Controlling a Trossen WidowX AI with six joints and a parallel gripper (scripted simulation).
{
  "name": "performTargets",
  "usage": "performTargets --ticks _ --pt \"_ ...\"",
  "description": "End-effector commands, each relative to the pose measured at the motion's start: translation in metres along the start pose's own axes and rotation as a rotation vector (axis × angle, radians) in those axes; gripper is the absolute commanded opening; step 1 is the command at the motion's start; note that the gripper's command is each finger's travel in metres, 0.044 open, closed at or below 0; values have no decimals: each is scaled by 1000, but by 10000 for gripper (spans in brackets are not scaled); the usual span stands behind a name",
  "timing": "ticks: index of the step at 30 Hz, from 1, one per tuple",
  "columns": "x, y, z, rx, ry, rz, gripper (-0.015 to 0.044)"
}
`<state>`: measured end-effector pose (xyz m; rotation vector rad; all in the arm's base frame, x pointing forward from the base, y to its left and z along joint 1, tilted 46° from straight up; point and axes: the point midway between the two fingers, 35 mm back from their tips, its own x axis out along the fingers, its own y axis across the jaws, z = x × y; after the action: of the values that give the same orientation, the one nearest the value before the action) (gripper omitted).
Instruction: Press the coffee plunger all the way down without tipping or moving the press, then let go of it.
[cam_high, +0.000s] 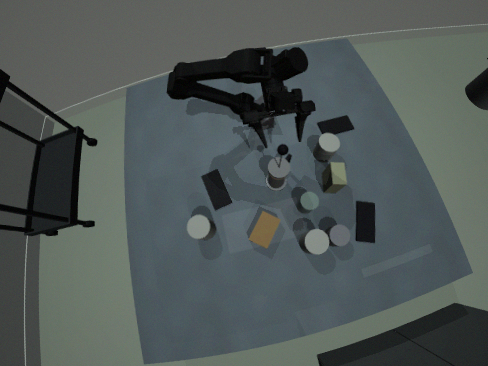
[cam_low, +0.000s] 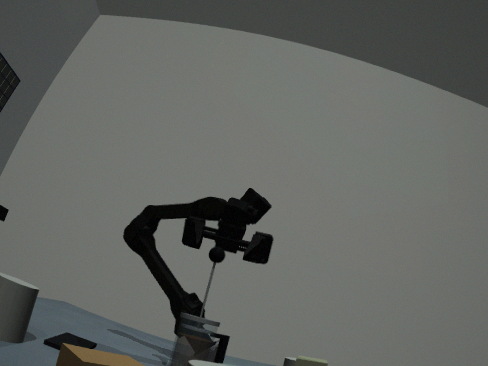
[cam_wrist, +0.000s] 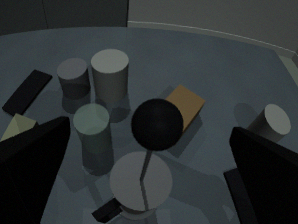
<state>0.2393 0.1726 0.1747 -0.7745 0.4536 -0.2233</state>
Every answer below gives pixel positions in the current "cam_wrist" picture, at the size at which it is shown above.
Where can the brown block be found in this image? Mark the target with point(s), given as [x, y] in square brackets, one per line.
[188, 103]

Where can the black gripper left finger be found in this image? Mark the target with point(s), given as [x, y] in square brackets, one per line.
[29, 163]

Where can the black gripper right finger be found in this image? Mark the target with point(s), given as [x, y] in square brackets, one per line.
[270, 175]

